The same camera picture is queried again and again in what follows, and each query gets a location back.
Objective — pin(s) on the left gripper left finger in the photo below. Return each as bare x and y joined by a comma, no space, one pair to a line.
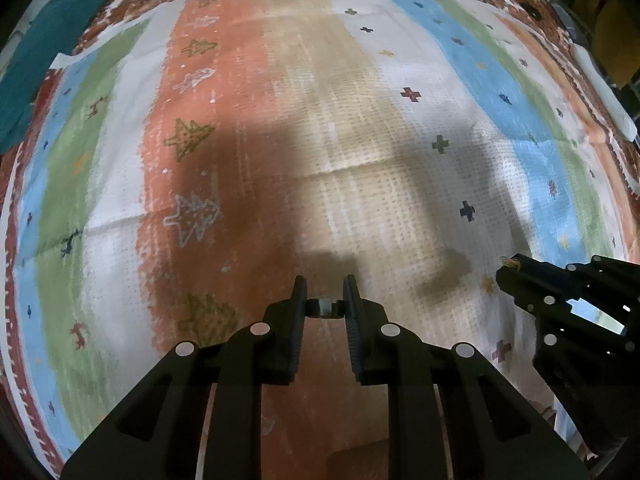
198,412

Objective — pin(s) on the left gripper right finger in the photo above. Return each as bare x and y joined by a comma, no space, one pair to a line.
451,414

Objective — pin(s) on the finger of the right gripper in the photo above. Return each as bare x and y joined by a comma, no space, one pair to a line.
535,286

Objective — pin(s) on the open metal tin box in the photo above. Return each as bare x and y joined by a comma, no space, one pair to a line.
363,462

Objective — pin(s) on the white bolster pillow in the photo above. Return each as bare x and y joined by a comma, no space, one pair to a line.
619,116

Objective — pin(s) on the striped colourful blanket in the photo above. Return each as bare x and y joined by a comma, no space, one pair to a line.
181,171

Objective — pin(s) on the yellow curtain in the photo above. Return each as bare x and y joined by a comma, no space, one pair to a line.
612,27

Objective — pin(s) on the teal folded blanket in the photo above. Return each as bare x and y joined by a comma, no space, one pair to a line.
56,29

